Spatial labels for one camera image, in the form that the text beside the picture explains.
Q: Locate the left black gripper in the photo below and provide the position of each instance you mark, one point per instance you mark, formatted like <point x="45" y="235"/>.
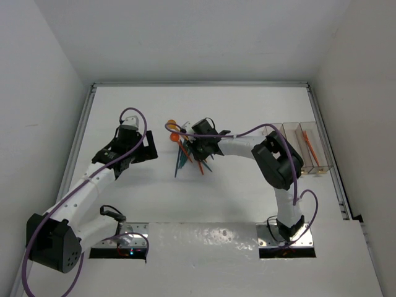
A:
<point x="148" y="151"/>

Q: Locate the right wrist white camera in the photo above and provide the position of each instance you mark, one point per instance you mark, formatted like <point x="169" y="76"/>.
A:
<point x="187" y="126"/>

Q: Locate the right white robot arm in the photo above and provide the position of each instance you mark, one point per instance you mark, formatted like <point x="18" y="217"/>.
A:
<point x="278" y="161"/>

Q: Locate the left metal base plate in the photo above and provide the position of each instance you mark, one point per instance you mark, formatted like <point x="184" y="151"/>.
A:
<point x="134" y="238"/>

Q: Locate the dark blue knife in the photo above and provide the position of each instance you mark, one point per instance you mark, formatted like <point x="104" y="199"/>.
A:
<point x="177" y="162"/>

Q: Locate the orange spoon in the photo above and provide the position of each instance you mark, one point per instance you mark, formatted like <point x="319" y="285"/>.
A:
<point x="175" y="138"/>

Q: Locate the clear container right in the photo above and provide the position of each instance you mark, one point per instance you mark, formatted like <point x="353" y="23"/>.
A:
<point x="318" y="145"/>

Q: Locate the yellow spoon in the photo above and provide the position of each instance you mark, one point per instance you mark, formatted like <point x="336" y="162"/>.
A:
<point x="172" y="126"/>

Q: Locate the orange fork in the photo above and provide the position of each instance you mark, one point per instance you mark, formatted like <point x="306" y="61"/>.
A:
<point x="306" y="138"/>

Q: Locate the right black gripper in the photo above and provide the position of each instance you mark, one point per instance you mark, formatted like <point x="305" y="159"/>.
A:
<point x="198" y="155"/>

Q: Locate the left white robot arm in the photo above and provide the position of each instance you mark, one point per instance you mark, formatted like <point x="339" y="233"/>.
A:
<point x="57" y="239"/>

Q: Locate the clear container middle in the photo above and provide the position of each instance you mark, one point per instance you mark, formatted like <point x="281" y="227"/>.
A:
<point x="293" y="135"/>

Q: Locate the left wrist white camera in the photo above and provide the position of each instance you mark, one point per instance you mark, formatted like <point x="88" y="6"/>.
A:
<point x="130" y="123"/>

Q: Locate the wrist white camera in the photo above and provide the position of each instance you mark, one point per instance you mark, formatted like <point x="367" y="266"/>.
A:
<point x="187" y="126"/>
<point x="130" y="123"/>

